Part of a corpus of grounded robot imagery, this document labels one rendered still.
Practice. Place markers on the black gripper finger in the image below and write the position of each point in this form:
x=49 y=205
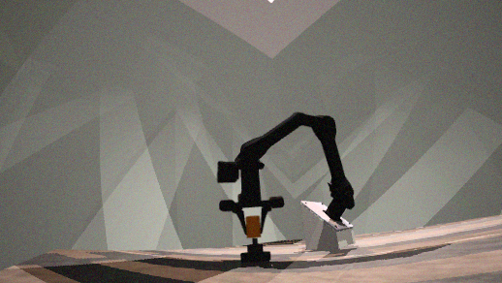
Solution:
x=264 y=213
x=240 y=216

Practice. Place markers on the orange knob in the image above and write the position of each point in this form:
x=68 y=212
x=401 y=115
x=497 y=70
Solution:
x=253 y=226

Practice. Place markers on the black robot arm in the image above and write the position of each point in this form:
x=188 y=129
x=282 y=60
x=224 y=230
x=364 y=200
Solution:
x=323 y=126

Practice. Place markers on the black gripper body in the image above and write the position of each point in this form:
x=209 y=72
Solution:
x=251 y=197

